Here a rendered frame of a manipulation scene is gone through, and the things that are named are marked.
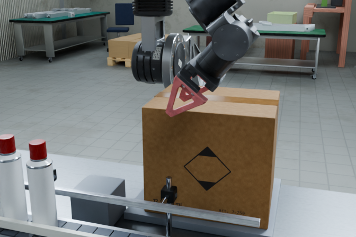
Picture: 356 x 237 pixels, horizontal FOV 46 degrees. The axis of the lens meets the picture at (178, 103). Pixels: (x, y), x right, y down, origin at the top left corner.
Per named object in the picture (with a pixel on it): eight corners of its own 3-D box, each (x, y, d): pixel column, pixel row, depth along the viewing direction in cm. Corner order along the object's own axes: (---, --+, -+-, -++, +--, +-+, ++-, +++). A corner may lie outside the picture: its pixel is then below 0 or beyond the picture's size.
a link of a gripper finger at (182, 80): (150, 106, 73) (183, 66, 69) (161, 94, 79) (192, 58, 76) (179, 131, 73) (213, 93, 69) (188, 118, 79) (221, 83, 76)
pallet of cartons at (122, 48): (156, 69, 695) (156, 43, 682) (105, 66, 721) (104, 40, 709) (178, 56, 811) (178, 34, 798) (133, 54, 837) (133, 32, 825)
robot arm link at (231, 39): (229, -26, 71) (191, 6, 75) (217, -27, 61) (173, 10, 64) (271, 29, 72) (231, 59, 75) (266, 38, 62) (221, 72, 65)
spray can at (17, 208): (-2, 226, 91) (-14, 139, 86) (14, 214, 96) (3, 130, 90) (18, 230, 90) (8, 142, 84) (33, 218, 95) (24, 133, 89)
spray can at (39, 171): (28, 235, 88) (17, 144, 83) (42, 221, 93) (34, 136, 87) (49, 239, 87) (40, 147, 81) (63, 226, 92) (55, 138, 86)
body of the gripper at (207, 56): (181, 70, 71) (209, 37, 68) (195, 58, 81) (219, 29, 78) (210, 94, 71) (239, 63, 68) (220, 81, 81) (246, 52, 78)
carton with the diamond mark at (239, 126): (143, 211, 103) (141, 107, 95) (170, 171, 125) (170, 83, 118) (268, 230, 95) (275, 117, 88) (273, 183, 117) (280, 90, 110)
